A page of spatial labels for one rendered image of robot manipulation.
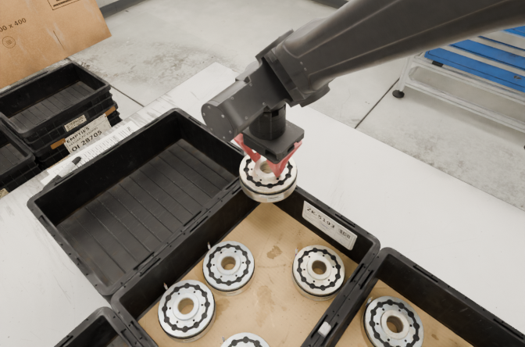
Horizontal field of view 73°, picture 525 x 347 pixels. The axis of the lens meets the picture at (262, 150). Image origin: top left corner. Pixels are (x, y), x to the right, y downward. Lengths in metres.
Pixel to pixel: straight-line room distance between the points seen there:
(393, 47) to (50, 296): 0.92
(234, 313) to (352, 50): 0.58
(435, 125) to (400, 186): 1.40
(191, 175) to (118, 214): 0.19
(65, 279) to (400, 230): 0.84
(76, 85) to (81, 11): 1.38
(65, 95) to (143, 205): 1.11
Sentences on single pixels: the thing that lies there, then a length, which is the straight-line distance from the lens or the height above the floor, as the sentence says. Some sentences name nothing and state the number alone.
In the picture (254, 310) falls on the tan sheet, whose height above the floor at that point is 0.83.
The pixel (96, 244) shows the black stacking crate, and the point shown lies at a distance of 0.87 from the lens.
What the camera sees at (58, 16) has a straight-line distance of 3.19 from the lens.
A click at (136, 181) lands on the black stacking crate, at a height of 0.83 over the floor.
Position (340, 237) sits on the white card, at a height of 0.88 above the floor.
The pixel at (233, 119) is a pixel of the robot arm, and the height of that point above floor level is 1.25.
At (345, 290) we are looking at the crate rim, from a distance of 0.66.
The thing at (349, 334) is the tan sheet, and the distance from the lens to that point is 0.74.
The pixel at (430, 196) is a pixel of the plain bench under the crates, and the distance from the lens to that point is 1.12.
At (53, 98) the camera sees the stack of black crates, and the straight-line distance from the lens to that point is 1.91.
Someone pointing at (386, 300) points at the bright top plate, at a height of 0.86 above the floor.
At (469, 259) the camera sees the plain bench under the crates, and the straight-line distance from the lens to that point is 1.06.
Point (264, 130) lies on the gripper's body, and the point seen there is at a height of 1.17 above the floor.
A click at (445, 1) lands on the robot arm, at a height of 1.46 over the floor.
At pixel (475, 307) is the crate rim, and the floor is 0.93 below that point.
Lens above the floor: 1.53
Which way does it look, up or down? 47 degrees down
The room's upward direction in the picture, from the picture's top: straight up
